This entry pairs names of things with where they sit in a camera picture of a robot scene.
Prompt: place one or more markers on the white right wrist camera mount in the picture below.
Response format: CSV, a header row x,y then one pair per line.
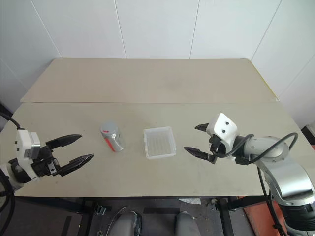
x,y
224,127

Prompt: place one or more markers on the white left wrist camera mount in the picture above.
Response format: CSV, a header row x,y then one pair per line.
x,y
24,147

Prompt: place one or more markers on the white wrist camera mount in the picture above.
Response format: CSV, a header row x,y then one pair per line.
x,y
24,147
224,127

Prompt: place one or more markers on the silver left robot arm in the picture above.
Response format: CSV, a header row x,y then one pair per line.
x,y
14,173

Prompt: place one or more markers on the orange red floor object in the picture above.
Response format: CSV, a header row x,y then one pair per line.
x,y
261,218

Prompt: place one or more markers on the black metal table frame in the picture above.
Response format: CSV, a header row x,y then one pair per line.
x,y
226,216

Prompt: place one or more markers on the black object beside table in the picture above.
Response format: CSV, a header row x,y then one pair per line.
x,y
309,135

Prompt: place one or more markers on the small metal bracket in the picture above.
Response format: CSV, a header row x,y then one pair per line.
x,y
100,210

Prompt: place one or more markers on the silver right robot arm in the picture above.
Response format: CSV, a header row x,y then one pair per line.
x,y
283,167

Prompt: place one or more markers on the dark grey rounded shape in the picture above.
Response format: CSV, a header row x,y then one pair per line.
x,y
187,225
128,225

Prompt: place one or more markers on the silver can with red stripe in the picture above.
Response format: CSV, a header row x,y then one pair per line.
x,y
115,141

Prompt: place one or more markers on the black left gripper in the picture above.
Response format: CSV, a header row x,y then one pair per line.
x,y
45,165

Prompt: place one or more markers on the clear plastic tray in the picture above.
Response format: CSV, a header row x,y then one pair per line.
x,y
160,142

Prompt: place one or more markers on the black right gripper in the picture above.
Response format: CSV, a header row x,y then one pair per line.
x,y
218,148

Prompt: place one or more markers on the grey cap with red mark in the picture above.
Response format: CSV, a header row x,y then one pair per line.
x,y
108,126

